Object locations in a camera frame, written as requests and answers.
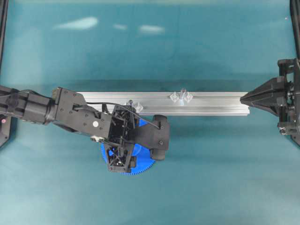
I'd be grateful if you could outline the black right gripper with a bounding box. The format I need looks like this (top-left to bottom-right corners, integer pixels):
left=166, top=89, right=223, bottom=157
left=240, top=58, right=300, bottom=136

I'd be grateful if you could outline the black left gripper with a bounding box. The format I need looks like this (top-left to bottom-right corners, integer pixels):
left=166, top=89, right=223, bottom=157
left=103, top=105, right=139, bottom=173

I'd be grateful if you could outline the large blue plastic gear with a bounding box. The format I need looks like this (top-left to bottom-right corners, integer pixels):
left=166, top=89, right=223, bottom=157
left=100, top=119, right=155, bottom=176

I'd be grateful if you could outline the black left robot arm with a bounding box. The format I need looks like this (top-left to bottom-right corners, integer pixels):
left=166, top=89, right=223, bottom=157
left=0, top=86, right=139, bottom=173

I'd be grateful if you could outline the clear left shaft mount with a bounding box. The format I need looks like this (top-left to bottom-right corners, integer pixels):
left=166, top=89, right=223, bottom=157
left=126, top=99, right=143, bottom=113

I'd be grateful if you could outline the clear shaft mount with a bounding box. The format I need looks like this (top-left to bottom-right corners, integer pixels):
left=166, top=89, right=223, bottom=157
left=126, top=99, right=143, bottom=113
left=169, top=88, right=194, bottom=106

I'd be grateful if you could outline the silver aluminium extrusion rail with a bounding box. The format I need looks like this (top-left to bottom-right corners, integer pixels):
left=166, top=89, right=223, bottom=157
left=81, top=91, right=250, bottom=116

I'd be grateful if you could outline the clear right shaft mount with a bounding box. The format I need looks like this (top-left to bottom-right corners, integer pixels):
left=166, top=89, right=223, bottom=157
left=169, top=88, right=194, bottom=106

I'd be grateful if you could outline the black right frame post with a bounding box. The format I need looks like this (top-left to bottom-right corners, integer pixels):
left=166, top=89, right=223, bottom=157
left=290, top=0, right=300, bottom=59

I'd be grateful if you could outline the black frame post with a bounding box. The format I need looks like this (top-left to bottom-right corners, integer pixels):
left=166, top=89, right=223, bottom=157
left=290, top=0, right=300, bottom=59
left=0, top=0, right=9, bottom=65

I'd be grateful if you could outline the black left frame post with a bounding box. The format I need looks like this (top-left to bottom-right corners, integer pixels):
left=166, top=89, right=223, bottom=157
left=0, top=0, right=9, bottom=65

